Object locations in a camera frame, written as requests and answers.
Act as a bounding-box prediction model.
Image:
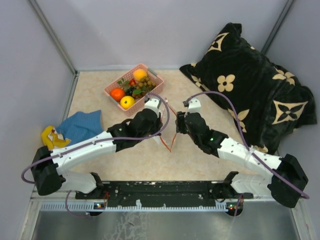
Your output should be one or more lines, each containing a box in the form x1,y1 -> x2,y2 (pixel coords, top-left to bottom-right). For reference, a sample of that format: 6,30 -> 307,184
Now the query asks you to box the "pink plastic basket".
104,63 -> 164,116

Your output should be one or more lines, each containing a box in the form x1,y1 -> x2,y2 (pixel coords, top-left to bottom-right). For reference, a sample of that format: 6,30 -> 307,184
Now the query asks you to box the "clear zip top bag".
152,97 -> 178,153

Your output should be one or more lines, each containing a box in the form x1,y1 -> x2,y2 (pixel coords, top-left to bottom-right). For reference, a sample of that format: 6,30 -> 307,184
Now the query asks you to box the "yellow lemon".
120,95 -> 135,110

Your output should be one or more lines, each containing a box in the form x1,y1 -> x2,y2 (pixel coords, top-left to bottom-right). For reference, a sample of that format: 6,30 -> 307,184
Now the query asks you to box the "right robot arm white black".
175,111 -> 309,208

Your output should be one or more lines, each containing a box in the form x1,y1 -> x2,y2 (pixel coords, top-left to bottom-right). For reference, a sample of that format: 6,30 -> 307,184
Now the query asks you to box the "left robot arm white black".
31,108 -> 163,199

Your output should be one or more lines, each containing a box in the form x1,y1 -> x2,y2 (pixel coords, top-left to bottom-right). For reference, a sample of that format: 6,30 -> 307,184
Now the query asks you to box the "dark grape bunch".
125,86 -> 136,96

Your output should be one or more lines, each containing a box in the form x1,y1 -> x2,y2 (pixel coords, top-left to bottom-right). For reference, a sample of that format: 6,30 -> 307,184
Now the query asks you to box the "brown longan bunch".
130,76 -> 157,99

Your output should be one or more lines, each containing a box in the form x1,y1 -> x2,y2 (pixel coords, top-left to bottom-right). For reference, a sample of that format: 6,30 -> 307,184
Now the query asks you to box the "red orange tangerine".
109,88 -> 126,102

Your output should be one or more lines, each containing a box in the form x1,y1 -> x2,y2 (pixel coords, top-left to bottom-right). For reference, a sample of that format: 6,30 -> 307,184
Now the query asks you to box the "red cherry tomato sprig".
117,77 -> 136,88

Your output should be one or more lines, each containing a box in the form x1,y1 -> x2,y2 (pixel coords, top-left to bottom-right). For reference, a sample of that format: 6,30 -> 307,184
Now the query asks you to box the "orange peach fruit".
132,68 -> 148,82

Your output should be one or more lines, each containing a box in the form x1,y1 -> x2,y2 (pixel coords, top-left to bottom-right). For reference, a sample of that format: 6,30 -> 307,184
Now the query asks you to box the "blue cloth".
56,110 -> 104,146

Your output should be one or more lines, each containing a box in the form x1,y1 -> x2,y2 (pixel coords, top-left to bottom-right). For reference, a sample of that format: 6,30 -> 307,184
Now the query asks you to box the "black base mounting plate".
89,181 -> 239,207

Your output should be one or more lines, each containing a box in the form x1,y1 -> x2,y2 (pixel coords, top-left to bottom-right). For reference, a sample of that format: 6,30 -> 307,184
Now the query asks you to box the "black floral pillow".
180,22 -> 317,154

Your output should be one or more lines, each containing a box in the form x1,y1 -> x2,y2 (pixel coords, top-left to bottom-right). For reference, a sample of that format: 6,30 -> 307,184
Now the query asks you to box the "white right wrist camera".
183,97 -> 201,114

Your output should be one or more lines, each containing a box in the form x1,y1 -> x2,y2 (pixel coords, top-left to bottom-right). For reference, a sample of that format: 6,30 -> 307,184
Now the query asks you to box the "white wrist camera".
183,97 -> 201,114
144,97 -> 161,118

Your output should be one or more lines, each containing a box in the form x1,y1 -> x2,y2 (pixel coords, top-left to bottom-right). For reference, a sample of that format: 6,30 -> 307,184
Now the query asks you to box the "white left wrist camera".
144,97 -> 161,118

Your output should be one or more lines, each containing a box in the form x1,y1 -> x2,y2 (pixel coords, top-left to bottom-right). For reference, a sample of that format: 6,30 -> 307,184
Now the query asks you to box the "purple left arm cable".
21,92 -> 171,219

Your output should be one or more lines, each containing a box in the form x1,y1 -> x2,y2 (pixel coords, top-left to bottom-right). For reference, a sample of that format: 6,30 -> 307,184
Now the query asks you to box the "white slotted cable duct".
40,200 -> 241,213

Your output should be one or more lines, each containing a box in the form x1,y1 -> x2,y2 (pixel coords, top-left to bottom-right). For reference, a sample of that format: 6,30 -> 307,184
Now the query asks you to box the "aluminium frame rail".
31,190 -> 302,208

